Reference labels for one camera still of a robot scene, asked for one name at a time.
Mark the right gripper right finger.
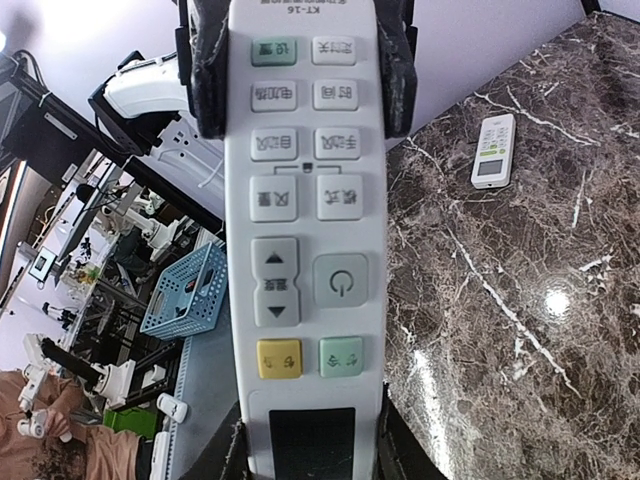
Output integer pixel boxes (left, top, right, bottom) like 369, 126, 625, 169
374, 0, 418, 139

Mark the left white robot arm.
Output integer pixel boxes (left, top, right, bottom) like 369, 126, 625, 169
90, 52, 224, 196

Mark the person in beige shirt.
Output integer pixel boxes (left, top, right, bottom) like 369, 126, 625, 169
1, 370, 153, 480

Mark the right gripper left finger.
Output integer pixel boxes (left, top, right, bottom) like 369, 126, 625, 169
175, 0, 230, 139

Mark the long white remote control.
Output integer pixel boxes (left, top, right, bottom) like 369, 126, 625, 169
224, 1, 387, 479

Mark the blue perforated plastic basket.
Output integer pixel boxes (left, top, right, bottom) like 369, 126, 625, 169
140, 242, 228, 341

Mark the small white remote control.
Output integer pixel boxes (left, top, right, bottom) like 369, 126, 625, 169
471, 113, 516, 190

